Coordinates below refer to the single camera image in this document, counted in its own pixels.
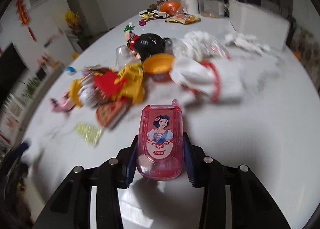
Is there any green toy flower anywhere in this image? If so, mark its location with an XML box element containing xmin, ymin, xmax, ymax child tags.
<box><xmin>123</xmin><ymin>22</ymin><xmax>135</xmax><ymax>32</ymax></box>

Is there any white crumpled tissue pile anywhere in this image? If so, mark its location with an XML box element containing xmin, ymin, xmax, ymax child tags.
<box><xmin>172</xmin><ymin>31</ymin><xmax>271</xmax><ymax>62</ymax></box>

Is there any orange toy burger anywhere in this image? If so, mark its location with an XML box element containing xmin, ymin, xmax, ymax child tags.
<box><xmin>142</xmin><ymin>53</ymin><xmax>175</xmax><ymax>82</ymax></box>

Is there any toy pizza slice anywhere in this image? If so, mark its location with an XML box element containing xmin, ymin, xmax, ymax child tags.
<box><xmin>96</xmin><ymin>101</ymin><xmax>129</xmax><ymax>129</ymax></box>

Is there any black-haired doll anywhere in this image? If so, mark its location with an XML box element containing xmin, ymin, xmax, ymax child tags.
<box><xmin>125</xmin><ymin>30</ymin><xmax>173</xmax><ymax>62</ymax></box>

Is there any white round toy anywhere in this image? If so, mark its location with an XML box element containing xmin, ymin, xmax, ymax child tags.
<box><xmin>78</xmin><ymin>85</ymin><xmax>98</xmax><ymax>108</ymax></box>

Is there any white paper roll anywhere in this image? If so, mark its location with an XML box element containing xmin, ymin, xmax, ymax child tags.
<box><xmin>181</xmin><ymin>0</ymin><xmax>199</xmax><ymax>15</ymax></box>

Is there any orange plastic bag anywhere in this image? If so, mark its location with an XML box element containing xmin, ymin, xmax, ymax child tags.
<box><xmin>159</xmin><ymin>0</ymin><xmax>183</xmax><ymax>16</ymax></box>

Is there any pink toy flip phone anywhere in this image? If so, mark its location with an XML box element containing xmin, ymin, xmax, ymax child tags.
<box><xmin>137</xmin><ymin>99</ymin><xmax>183</xmax><ymax>181</ymax></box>

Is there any glass jar with lid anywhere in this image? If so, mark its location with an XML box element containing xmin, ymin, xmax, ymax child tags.
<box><xmin>198</xmin><ymin>0</ymin><xmax>225</xmax><ymax>18</ymax></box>

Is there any black television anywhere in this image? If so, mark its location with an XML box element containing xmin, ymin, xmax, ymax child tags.
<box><xmin>0</xmin><ymin>43</ymin><xmax>28</xmax><ymax>106</ymax></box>

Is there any red chinese knot decoration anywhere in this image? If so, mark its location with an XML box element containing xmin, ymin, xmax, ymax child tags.
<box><xmin>15</xmin><ymin>0</ymin><xmax>37</xmax><ymax>42</ymax></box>

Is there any white storage box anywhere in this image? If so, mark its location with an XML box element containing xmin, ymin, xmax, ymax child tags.
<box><xmin>229</xmin><ymin>0</ymin><xmax>290</xmax><ymax>51</ymax></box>

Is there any yellow snack packet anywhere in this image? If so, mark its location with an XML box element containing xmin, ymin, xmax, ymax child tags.
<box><xmin>165</xmin><ymin>14</ymin><xmax>201</xmax><ymax>25</ymax></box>

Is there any yellow toy piece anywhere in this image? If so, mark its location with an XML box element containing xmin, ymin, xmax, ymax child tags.
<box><xmin>67</xmin><ymin>63</ymin><xmax>145</xmax><ymax>107</ymax></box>

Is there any yellow flower plant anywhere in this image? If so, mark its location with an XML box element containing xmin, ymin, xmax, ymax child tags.
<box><xmin>65</xmin><ymin>10</ymin><xmax>84</xmax><ymax>40</ymax></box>

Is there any clear plastic cup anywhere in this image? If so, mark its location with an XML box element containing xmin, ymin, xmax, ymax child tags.
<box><xmin>116</xmin><ymin>45</ymin><xmax>136</xmax><ymax>69</ymax></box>

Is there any small blue white toy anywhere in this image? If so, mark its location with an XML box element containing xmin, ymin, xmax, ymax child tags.
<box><xmin>66</xmin><ymin>66</ymin><xmax>76</xmax><ymax>73</ymax></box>

